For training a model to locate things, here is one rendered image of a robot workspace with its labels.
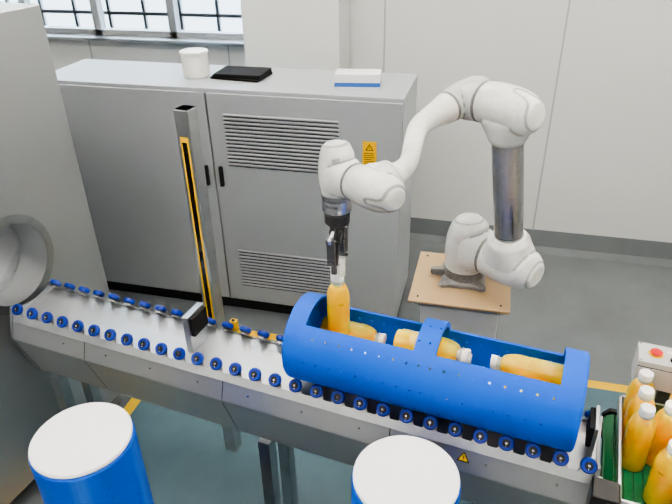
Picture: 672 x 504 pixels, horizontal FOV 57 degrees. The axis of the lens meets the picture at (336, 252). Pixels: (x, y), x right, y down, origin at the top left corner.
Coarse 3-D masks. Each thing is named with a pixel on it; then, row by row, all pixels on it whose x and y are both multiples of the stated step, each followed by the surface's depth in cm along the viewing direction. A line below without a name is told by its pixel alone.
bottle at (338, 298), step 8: (328, 288) 194; (336, 288) 192; (344, 288) 192; (328, 296) 194; (336, 296) 192; (344, 296) 192; (328, 304) 195; (336, 304) 193; (344, 304) 194; (328, 312) 197; (336, 312) 194; (344, 312) 195; (328, 320) 198; (336, 320) 196; (344, 320) 197; (328, 328) 200; (336, 328) 198; (344, 328) 198
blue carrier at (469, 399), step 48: (288, 336) 190; (336, 336) 185; (432, 336) 179; (480, 336) 193; (336, 384) 189; (384, 384) 180; (432, 384) 175; (480, 384) 170; (528, 384) 166; (576, 384) 163; (528, 432) 169; (576, 432) 163
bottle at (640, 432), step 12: (636, 420) 170; (648, 420) 169; (636, 432) 170; (648, 432) 169; (624, 444) 175; (636, 444) 171; (648, 444) 171; (624, 456) 176; (636, 456) 173; (624, 468) 177; (636, 468) 175
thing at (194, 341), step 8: (200, 304) 221; (192, 312) 217; (200, 312) 218; (184, 320) 215; (192, 320) 214; (200, 320) 219; (184, 328) 217; (192, 328) 216; (200, 328) 220; (192, 336) 219; (200, 336) 224; (192, 344) 220; (200, 344) 225; (192, 352) 221
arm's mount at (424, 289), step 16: (432, 256) 261; (416, 272) 251; (416, 288) 241; (432, 288) 240; (448, 288) 240; (496, 288) 239; (432, 304) 232; (448, 304) 231; (464, 304) 231; (480, 304) 230; (496, 304) 230
